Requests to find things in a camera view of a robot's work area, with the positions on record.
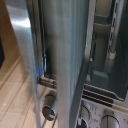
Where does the glass oven door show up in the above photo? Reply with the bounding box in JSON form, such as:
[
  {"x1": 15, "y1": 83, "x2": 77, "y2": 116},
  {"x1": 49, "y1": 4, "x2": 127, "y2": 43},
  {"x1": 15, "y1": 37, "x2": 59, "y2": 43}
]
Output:
[{"x1": 27, "y1": 0, "x2": 98, "y2": 128}]

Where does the silver toaster oven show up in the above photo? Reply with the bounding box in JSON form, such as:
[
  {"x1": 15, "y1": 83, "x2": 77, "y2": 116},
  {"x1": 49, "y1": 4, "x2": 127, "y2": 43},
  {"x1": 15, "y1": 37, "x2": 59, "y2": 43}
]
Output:
[{"x1": 77, "y1": 0, "x2": 128, "y2": 128}]

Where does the silver oven knob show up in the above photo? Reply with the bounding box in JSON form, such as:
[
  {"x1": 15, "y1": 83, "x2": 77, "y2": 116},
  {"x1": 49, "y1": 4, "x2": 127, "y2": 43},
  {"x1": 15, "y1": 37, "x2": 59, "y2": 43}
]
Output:
[
  {"x1": 76, "y1": 104, "x2": 92, "y2": 128},
  {"x1": 99, "y1": 114, "x2": 122, "y2": 128}
]

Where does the silver oven door handle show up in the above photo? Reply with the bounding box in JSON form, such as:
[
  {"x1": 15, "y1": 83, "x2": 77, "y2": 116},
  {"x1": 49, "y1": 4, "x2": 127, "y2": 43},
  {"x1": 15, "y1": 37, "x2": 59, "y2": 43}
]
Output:
[{"x1": 4, "y1": 0, "x2": 59, "y2": 128}]

